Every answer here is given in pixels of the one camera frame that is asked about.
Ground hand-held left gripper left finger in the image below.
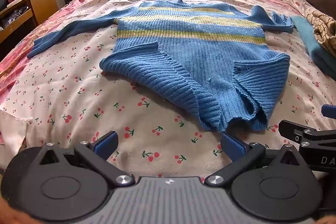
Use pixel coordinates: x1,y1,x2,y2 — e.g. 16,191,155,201
39,131,135,186

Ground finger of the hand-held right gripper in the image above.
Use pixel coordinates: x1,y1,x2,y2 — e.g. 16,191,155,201
321,104,336,119
278,120,319,147

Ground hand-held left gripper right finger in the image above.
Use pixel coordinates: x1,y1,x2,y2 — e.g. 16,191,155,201
204,132,302,186

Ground blue knitted sweater yellow stripes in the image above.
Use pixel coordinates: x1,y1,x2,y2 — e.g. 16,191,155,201
27,0,294,133

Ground cherry print bed sheet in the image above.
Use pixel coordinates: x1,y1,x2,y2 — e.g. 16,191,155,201
0,0,336,180

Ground teal folded cloth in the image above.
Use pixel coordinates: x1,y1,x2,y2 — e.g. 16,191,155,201
290,15,336,75

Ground brown patterned cloth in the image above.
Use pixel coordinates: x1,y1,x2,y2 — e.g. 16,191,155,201
304,9,336,50

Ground wooden cabinet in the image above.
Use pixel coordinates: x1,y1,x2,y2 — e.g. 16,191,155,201
0,0,59,56

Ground clear plastic bag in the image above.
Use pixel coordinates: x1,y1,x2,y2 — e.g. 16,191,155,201
3,7,28,27

